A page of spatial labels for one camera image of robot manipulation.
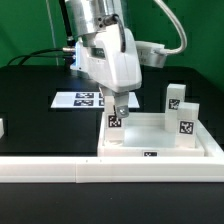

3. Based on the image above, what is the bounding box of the white L-shaped obstacle fence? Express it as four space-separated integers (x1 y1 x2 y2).
0 125 224 183

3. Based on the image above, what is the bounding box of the white base marker plate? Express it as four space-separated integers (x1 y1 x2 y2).
51 92 139 109

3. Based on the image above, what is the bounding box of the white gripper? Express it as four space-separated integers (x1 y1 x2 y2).
87 26 142 119

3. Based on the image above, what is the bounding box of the black cable bundle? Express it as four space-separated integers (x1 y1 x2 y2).
6 0 77 67

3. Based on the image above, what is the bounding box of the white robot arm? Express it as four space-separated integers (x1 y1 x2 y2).
66 0 142 118

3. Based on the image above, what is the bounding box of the white block left edge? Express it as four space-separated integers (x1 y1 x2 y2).
0 118 4 139

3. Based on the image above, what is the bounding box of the white square table top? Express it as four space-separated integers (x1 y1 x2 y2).
97 113 205 157

